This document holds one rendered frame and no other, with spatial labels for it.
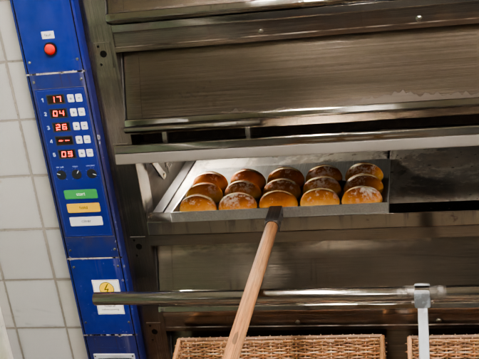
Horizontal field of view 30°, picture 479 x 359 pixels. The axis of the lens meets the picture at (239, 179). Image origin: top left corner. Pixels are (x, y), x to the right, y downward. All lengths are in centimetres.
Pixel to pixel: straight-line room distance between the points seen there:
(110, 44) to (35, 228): 56
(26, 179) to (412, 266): 102
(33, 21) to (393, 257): 105
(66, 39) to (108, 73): 13
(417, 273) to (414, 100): 46
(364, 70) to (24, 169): 91
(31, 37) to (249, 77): 53
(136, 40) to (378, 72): 58
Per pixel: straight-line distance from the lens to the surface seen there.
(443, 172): 244
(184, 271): 238
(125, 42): 218
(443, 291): 188
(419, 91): 209
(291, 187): 231
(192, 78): 217
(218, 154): 205
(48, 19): 220
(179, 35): 214
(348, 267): 229
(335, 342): 236
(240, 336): 171
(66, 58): 221
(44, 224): 243
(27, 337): 264
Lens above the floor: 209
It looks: 21 degrees down
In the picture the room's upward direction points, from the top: 8 degrees counter-clockwise
